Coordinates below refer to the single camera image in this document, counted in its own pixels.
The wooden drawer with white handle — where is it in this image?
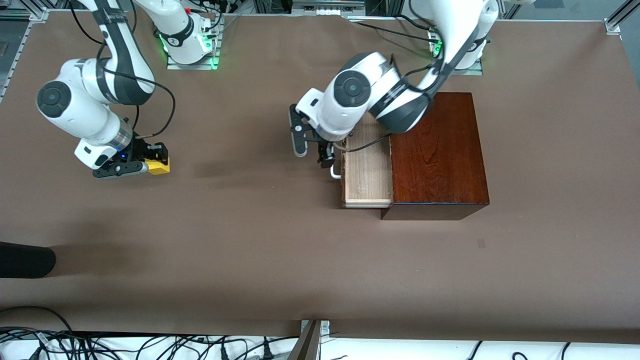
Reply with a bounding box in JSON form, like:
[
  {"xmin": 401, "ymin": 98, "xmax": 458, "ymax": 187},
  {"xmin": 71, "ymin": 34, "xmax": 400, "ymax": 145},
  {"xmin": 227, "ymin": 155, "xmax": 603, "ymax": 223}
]
[{"xmin": 330, "ymin": 117, "xmax": 395, "ymax": 209}]

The brown table cover mat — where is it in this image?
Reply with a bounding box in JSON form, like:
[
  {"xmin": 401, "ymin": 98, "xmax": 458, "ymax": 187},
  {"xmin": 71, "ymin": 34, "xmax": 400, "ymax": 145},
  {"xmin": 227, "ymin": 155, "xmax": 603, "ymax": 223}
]
[{"xmin": 0, "ymin": 9, "xmax": 640, "ymax": 346}]

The dark brown wooden cabinet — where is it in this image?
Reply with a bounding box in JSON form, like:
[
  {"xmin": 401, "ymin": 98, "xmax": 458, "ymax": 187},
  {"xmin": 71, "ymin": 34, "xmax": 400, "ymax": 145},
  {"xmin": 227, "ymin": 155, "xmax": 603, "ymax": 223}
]
[{"xmin": 381, "ymin": 91, "xmax": 491, "ymax": 221}]

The black rounded object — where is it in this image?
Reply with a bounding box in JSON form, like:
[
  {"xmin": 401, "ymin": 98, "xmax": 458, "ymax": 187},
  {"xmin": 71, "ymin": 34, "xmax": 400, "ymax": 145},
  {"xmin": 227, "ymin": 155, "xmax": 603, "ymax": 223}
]
[{"xmin": 0, "ymin": 241, "xmax": 57, "ymax": 279}]

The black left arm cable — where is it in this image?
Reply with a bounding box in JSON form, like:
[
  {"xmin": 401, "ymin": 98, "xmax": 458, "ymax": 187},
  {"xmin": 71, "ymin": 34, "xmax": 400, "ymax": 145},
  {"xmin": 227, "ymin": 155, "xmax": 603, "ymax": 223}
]
[{"xmin": 334, "ymin": 132, "xmax": 394, "ymax": 154}]

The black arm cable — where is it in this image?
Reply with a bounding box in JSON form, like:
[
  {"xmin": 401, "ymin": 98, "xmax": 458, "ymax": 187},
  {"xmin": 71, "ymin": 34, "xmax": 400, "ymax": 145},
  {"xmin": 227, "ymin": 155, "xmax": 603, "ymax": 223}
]
[
  {"xmin": 334, "ymin": 132, "xmax": 394, "ymax": 154},
  {"xmin": 97, "ymin": 65, "xmax": 177, "ymax": 140}
]

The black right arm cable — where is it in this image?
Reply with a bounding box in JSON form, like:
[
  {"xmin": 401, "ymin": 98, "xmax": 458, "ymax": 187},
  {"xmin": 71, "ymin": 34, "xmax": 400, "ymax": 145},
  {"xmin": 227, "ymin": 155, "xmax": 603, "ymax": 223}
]
[{"xmin": 97, "ymin": 65, "xmax": 177, "ymax": 140}]

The metal base plate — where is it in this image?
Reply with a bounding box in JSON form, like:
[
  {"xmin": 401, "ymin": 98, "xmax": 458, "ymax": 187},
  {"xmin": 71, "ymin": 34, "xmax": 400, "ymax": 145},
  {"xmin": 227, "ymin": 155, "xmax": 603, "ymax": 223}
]
[
  {"xmin": 166, "ymin": 22, "xmax": 221, "ymax": 71},
  {"xmin": 432, "ymin": 57, "xmax": 485, "ymax": 77}
]

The aluminium frame rail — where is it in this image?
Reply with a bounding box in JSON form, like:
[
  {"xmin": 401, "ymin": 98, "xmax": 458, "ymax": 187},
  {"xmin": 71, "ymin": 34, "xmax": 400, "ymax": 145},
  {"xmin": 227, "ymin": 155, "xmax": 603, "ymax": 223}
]
[{"xmin": 0, "ymin": 7, "xmax": 52, "ymax": 103}]

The grey metal bracket profile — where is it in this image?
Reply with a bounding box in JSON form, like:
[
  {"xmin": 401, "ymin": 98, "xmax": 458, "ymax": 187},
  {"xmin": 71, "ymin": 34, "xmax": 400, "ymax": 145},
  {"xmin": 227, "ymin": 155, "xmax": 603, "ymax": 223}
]
[{"xmin": 287, "ymin": 319, "xmax": 331, "ymax": 360}]

